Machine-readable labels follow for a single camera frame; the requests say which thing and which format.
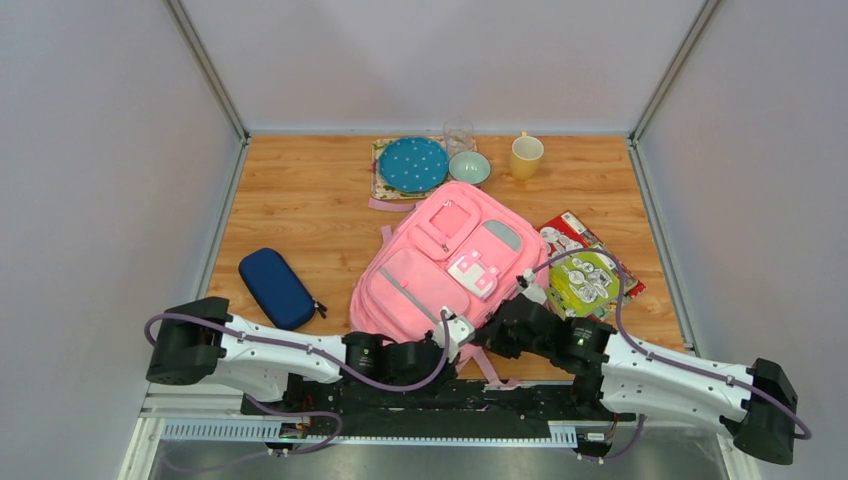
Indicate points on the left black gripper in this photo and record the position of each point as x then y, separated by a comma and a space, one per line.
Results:
445, 378

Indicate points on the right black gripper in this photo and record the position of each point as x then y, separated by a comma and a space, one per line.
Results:
491, 339

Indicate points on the pink student backpack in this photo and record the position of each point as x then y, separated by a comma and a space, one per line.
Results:
459, 249

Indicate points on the green comic book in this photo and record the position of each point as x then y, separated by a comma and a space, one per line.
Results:
581, 283

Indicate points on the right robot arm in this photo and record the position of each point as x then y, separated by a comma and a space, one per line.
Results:
755, 406

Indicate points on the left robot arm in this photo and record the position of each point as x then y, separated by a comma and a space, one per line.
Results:
201, 342

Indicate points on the red lettered comic book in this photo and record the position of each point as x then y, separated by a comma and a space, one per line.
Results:
632, 285

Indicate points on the navy blue pencil case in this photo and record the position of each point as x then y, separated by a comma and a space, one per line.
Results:
278, 290

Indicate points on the light green bowl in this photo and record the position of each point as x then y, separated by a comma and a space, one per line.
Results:
470, 167

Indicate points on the floral placemat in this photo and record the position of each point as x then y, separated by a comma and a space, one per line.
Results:
380, 190

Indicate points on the yellow mug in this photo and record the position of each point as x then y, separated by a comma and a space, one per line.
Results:
525, 156

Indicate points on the blue polka dot plate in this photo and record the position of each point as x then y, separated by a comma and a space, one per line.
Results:
413, 164

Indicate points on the clear drinking glass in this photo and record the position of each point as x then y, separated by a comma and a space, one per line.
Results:
458, 135

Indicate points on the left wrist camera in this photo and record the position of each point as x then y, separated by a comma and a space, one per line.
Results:
452, 331

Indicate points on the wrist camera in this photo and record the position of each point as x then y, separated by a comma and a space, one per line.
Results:
452, 331
529, 288

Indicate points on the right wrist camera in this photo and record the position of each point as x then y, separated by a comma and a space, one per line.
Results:
529, 288

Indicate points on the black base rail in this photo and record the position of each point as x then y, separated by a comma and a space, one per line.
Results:
456, 409

